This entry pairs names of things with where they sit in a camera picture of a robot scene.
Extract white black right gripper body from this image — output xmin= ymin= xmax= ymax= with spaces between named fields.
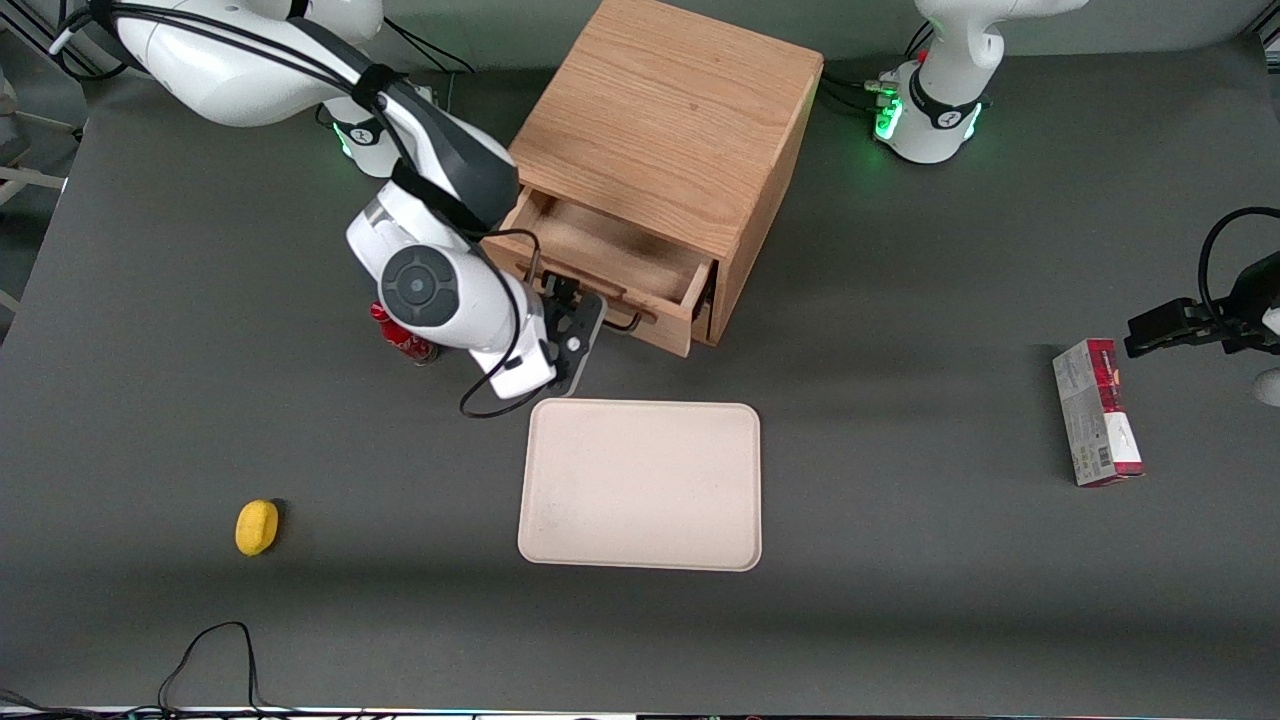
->
xmin=470 ymin=292 xmax=608 ymax=402

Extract red plaid cardboard box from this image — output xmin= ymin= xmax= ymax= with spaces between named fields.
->
xmin=1052 ymin=338 xmax=1147 ymax=489

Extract black left arm base cables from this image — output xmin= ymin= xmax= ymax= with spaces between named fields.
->
xmin=818 ymin=20 xmax=936 ymax=119

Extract wooden drawer cabinet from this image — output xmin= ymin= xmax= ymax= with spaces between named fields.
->
xmin=507 ymin=0 xmax=826 ymax=349

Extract cream plastic tray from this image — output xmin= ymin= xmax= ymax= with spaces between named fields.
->
xmin=517 ymin=398 xmax=764 ymax=573

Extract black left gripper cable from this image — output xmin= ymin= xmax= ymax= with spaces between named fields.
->
xmin=1197 ymin=206 xmax=1280 ymax=323

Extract black arm base cables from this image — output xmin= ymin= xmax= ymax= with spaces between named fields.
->
xmin=382 ymin=14 xmax=477 ymax=111
xmin=818 ymin=20 xmax=936 ymax=119

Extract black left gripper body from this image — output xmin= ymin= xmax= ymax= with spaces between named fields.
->
xmin=1205 ymin=250 xmax=1280 ymax=357

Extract yellow lemon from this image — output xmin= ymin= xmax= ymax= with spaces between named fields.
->
xmin=235 ymin=498 xmax=282 ymax=558

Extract white metal frame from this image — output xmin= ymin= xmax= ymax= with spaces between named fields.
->
xmin=0 ymin=66 xmax=73 ymax=313

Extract red soda can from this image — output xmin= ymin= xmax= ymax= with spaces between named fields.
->
xmin=369 ymin=301 xmax=441 ymax=368

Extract black cable at table edge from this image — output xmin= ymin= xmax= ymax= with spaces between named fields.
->
xmin=0 ymin=621 xmax=301 ymax=719

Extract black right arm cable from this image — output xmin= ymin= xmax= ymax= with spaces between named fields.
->
xmin=50 ymin=0 xmax=549 ymax=420

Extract black right arm base cables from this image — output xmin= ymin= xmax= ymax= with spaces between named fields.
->
xmin=382 ymin=14 xmax=477 ymax=111

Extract wooden drawer with black handle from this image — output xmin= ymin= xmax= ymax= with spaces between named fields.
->
xmin=482 ymin=187 xmax=720 ymax=359

